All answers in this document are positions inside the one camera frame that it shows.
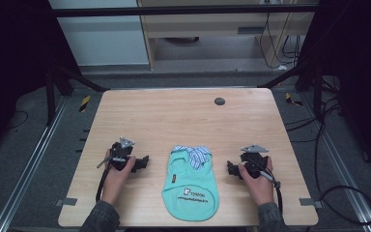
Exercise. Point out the person's left hand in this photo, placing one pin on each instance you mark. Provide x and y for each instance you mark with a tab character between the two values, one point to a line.
115	182

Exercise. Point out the grey table bracket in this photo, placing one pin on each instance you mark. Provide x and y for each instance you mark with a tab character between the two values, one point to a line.
66	202
310	202

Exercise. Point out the light wooden desk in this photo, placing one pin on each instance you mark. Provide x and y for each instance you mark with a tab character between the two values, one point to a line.
206	25

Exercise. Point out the black metal stand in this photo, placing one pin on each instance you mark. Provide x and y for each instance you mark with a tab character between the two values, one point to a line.
317	87
50	96

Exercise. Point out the teal pet shirt striped collar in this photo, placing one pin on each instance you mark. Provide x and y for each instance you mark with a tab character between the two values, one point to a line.
190	188

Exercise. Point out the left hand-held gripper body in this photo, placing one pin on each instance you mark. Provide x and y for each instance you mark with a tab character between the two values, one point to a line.
121	154

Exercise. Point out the dark curtain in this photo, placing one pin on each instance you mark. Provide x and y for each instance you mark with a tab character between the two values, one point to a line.
360	64
13	64

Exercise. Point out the person's right hand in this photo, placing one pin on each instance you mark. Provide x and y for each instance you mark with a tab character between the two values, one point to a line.
259	188

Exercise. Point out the black horizontal frame bar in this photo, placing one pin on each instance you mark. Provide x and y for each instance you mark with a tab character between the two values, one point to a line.
180	10

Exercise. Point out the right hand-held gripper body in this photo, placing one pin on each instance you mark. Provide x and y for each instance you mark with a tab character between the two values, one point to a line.
254	158

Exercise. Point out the yellow black striped tape piece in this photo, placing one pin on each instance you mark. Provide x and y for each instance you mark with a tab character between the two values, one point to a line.
84	103
292	100

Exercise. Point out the white cabinet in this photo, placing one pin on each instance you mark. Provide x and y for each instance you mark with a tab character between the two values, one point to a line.
103	42

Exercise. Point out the grey round table grommet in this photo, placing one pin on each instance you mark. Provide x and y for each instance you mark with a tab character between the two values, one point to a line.
219	101

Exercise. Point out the aluminium floor rail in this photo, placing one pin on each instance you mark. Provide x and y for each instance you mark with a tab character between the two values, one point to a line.
29	170
344	180

